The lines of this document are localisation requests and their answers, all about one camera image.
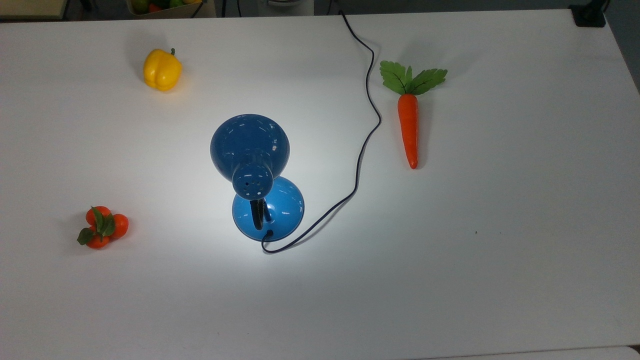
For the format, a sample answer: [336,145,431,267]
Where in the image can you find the yellow toy bell pepper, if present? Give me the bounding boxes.
[143,48,184,93]

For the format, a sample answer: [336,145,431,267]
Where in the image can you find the black lamp power cable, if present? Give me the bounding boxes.
[260,9,383,255]

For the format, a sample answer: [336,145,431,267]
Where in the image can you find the orange toy carrot green leaves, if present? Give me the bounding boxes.
[379,60,449,170]

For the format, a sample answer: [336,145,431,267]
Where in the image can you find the black table clamp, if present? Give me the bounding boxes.
[569,0,609,28]

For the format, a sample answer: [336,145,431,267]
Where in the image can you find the beige box of toy fruit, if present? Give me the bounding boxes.
[126,0,205,20]

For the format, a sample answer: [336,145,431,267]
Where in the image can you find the beige side table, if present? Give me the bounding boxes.
[0,0,69,21]

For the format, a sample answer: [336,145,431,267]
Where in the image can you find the blue desk lamp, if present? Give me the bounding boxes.
[209,113,306,243]

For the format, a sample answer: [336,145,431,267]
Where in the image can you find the toy tangerine cluster with leaves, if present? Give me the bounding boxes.
[76,205,130,250]

